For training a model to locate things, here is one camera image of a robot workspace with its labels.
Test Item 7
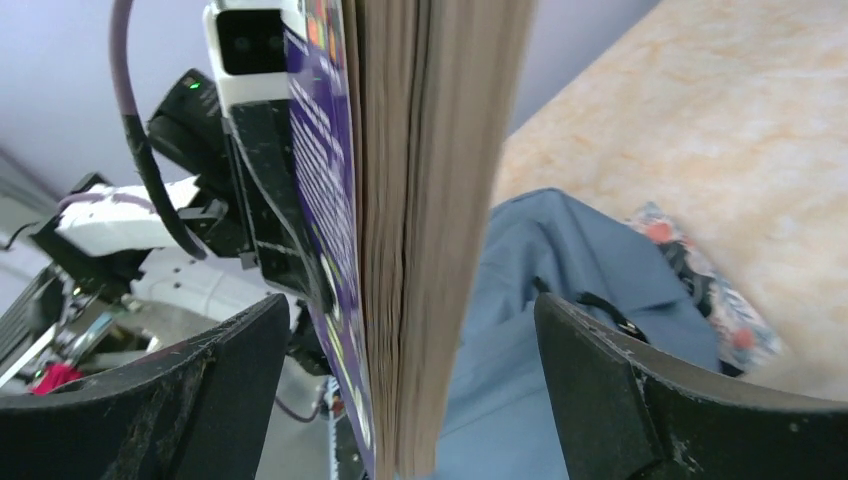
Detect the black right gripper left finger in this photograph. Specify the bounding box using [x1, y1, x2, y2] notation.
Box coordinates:
[1, 294, 290, 479]

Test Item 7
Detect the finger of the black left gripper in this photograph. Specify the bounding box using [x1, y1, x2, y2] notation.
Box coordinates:
[228, 100, 333, 312]

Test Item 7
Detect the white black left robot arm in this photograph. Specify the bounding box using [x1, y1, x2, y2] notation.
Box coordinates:
[33, 70, 337, 320]

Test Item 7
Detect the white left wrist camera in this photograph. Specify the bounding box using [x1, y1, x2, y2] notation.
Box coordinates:
[203, 1, 304, 118]

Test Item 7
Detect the blue grey backpack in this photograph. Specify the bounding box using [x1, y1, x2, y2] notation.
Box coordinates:
[433, 189, 720, 479]

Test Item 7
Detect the floral patterned small item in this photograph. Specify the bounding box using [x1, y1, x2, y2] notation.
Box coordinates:
[625, 202, 786, 377]

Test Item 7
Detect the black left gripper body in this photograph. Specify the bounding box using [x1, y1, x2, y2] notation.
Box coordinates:
[147, 69, 249, 258]

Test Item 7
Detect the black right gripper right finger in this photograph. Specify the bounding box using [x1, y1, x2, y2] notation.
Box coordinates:
[534, 294, 847, 479]

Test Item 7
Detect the purple cover book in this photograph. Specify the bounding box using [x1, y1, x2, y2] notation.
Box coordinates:
[283, 1, 536, 479]

